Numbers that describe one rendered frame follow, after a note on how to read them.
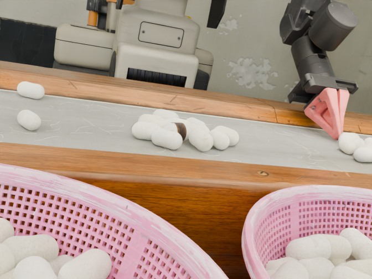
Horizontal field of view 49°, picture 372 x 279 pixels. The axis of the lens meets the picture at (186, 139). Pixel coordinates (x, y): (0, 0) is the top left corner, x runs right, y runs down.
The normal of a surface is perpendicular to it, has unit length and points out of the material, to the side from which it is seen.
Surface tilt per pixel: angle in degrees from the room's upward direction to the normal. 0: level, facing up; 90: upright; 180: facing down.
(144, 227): 75
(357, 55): 90
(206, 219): 90
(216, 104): 45
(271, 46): 90
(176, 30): 98
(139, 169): 0
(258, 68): 90
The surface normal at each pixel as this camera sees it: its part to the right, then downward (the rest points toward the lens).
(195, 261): -0.76, -0.26
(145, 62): 0.25, 0.43
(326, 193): 0.42, 0.04
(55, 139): 0.18, -0.95
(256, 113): 0.33, -0.46
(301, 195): 0.61, 0.05
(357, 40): -0.94, -0.11
